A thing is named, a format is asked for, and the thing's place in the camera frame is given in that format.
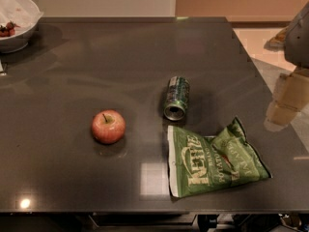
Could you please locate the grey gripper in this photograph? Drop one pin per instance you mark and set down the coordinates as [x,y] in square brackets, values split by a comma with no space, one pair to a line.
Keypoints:
[297,41]

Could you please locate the green soda can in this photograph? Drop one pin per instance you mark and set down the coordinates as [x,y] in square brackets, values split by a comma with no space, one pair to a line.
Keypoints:
[177,98]

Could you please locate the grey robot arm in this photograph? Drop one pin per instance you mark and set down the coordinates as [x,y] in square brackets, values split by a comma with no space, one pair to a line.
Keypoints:
[296,41]

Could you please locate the green potato chip bag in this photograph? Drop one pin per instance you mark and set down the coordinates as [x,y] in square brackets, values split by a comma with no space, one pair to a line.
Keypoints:
[200,164]

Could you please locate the red apple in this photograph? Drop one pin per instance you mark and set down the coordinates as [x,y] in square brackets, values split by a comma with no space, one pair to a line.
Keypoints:
[108,127]

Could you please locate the white bowl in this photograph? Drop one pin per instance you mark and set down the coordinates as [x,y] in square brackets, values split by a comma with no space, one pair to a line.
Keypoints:
[19,40]

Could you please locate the red strawberries in bowl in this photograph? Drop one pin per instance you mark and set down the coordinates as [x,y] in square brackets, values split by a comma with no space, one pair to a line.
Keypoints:
[8,30]

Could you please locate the white napkin in bowl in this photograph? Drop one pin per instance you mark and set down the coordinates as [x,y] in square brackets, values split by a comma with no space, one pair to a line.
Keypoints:
[22,12]

